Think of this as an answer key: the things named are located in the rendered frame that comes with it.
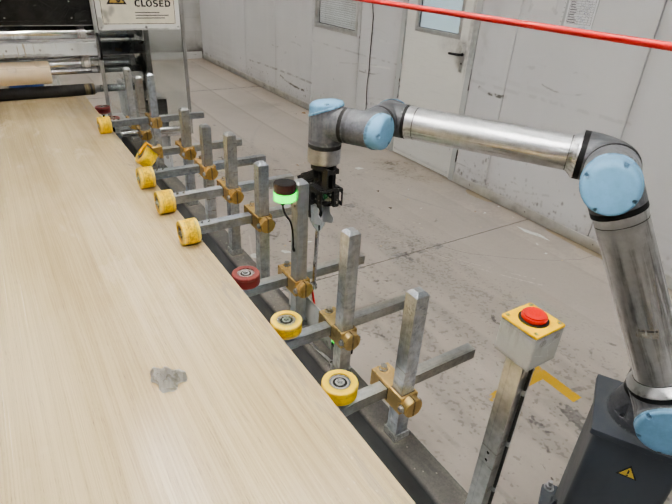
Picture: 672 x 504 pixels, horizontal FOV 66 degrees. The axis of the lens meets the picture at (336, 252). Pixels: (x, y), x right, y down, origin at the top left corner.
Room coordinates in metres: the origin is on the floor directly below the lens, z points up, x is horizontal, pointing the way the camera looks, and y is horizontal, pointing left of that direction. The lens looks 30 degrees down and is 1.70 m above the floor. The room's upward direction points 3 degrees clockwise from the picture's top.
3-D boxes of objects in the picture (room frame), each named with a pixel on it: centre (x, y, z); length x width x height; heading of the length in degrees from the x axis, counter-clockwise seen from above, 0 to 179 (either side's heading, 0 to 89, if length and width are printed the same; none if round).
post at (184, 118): (2.12, 0.67, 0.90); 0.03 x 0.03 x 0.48; 34
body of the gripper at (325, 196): (1.34, 0.04, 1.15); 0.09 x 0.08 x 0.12; 34
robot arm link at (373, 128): (1.31, -0.06, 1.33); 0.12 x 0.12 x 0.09; 65
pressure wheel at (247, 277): (1.24, 0.25, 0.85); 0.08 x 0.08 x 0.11
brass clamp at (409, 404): (0.90, -0.16, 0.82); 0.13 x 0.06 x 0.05; 34
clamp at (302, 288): (1.31, 0.12, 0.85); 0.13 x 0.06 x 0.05; 34
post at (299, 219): (1.29, 0.11, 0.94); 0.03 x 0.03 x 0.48; 34
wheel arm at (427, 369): (0.94, -0.19, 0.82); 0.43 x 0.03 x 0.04; 124
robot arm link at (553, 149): (1.29, -0.38, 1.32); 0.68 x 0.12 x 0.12; 65
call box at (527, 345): (0.66, -0.32, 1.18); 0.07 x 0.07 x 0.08; 34
